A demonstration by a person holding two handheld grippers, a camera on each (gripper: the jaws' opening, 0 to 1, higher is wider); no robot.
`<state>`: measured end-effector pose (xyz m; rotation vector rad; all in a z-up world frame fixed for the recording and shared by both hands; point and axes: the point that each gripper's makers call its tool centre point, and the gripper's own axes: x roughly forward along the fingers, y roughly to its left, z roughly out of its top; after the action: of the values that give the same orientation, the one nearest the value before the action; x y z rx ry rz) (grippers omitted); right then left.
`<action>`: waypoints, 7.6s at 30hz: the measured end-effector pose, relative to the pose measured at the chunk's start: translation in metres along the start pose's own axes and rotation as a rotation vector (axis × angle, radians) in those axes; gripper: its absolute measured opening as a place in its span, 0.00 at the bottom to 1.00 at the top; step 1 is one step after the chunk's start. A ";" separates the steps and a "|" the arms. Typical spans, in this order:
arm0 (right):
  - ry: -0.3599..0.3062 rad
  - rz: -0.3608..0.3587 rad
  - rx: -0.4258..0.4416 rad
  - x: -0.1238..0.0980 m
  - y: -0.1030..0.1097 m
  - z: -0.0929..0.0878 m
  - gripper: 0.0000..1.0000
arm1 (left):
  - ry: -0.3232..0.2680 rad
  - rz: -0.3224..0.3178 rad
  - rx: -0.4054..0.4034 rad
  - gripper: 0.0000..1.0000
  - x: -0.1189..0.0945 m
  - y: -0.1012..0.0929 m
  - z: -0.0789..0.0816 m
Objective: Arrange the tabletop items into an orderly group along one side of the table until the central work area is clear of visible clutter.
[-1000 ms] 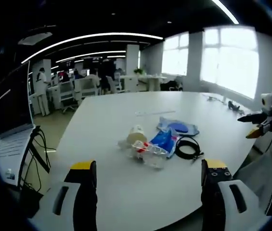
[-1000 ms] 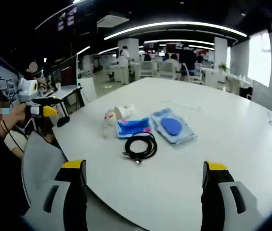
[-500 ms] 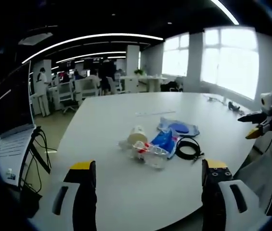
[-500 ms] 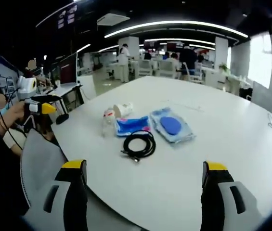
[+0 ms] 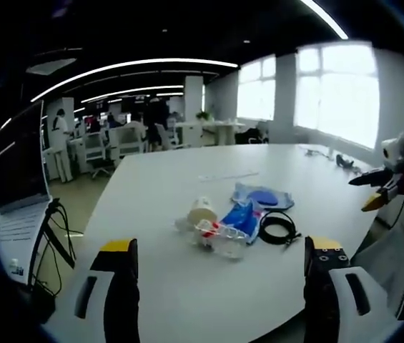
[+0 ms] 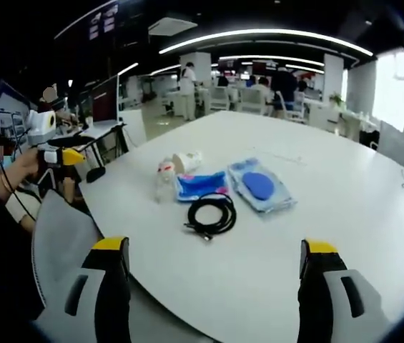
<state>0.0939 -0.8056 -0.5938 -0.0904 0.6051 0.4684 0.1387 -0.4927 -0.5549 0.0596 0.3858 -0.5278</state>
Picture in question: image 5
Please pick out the white office desk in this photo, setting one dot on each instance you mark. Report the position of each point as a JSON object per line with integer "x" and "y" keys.
{"x": 216, "y": 128}

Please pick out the large window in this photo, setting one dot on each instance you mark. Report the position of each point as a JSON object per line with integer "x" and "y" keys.
{"x": 341, "y": 96}

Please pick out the white paper cup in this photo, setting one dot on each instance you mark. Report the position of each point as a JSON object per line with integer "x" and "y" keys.
{"x": 201, "y": 213}

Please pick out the small black object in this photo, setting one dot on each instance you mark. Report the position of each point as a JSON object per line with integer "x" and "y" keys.
{"x": 344, "y": 161}

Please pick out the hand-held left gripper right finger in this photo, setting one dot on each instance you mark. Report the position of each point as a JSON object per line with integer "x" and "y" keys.
{"x": 317, "y": 286}

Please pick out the clear plastic bag red pieces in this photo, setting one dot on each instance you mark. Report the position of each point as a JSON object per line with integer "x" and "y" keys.
{"x": 223, "y": 237}

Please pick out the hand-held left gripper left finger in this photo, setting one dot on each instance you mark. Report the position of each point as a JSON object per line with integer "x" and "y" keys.
{"x": 123, "y": 293}

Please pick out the grey chair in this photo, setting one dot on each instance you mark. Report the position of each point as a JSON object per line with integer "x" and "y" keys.
{"x": 387, "y": 264}

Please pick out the blue and white packet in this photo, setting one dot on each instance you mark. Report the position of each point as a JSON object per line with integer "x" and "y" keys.
{"x": 241, "y": 219}

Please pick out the green potted plant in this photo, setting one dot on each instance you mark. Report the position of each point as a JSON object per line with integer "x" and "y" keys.
{"x": 203, "y": 115}

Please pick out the ceiling vent panel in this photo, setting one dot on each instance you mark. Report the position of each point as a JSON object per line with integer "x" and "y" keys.
{"x": 49, "y": 66}

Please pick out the white table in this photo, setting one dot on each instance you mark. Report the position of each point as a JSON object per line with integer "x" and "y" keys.
{"x": 194, "y": 293}

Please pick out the narrow window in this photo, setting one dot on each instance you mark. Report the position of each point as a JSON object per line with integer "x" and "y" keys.
{"x": 257, "y": 89}

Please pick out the white office chair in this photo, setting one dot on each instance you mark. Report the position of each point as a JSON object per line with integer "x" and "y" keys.
{"x": 130, "y": 139}
{"x": 96, "y": 150}

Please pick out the open laptop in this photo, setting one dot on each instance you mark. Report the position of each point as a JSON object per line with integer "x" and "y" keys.
{"x": 21, "y": 168}

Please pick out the long ceiling light strip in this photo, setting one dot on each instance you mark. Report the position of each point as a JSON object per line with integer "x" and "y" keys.
{"x": 123, "y": 66}

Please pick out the blue transparent pouch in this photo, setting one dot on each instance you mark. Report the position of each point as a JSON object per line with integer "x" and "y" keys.
{"x": 264, "y": 196}

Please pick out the small white bottle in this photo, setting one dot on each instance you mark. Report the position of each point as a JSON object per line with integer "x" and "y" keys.
{"x": 15, "y": 271}

